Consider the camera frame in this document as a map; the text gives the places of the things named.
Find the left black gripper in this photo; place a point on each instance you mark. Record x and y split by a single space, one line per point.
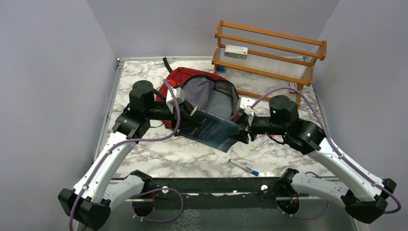
187 115

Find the small red white box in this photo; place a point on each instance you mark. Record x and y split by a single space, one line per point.
293 86

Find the black metal base rail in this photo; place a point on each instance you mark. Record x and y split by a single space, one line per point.
211 193

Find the yellow green pen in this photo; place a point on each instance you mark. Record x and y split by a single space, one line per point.
259 144

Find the small blue block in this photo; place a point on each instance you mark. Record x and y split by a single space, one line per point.
220 68

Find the red student backpack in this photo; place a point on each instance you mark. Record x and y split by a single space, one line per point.
207 91

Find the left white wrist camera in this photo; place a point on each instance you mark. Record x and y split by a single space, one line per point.
175 94

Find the orange wooden shelf rack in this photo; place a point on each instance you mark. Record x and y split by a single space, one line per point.
272 54

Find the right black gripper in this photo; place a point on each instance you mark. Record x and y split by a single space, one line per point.
244 129

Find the white box on shelf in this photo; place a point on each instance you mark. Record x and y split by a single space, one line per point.
234 51

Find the dark blue book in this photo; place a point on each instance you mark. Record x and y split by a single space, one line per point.
212 130

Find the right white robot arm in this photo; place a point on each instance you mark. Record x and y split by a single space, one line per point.
362 194

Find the white blue marker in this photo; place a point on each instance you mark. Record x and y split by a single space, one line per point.
245 168

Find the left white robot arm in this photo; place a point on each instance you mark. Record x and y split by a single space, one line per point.
105 169

